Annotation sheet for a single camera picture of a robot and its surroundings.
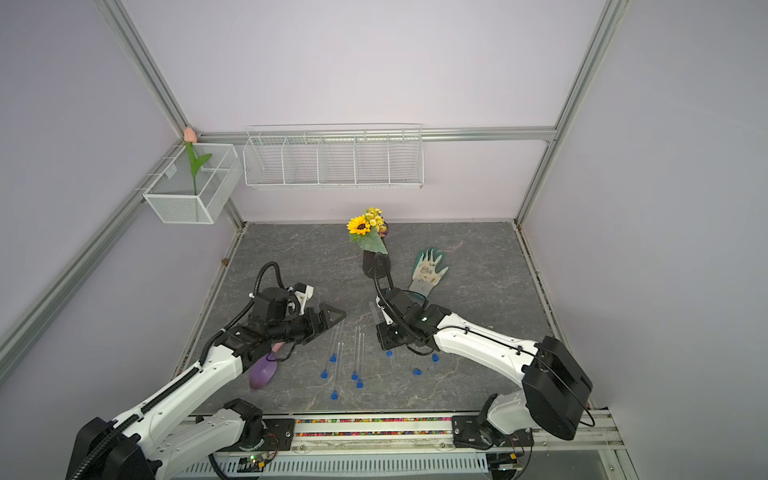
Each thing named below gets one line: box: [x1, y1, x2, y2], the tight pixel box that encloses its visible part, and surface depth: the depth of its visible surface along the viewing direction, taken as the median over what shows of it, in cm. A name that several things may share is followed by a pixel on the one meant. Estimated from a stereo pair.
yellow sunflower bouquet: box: [346, 207, 388, 255], surface depth 88 cm
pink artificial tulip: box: [183, 127, 213, 196], surface depth 91 cm
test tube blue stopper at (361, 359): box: [356, 332, 365, 389], surface depth 88 cm
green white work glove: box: [408, 247, 449, 297], surface depth 107 cm
